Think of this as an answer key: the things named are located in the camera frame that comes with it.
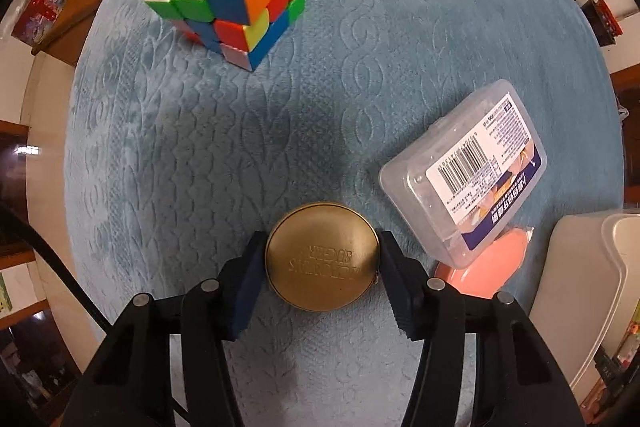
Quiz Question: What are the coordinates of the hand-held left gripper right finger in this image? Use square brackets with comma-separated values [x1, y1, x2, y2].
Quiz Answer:
[377, 231, 586, 427]

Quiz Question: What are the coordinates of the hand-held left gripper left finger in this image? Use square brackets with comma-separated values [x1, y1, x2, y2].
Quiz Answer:
[62, 231, 268, 427]

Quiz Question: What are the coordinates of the round gold tin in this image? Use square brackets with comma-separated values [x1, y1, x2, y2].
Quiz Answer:
[264, 203, 382, 312]

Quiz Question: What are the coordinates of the white plastic tray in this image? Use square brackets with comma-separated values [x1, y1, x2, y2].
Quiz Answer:
[527, 209, 640, 400]

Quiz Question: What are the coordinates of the orange makeup sponge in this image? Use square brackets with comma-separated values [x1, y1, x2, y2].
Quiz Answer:
[434, 227, 535, 300]

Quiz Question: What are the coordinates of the clear plastic box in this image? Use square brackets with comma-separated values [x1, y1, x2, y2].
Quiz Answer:
[378, 79, 548, 269]

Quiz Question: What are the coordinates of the blue quilted blanket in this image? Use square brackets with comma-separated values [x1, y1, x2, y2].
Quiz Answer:
[62, 0, 626, 427]

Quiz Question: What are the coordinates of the black cord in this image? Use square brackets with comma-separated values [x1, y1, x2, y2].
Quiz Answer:
[0, 207, 108, 333]

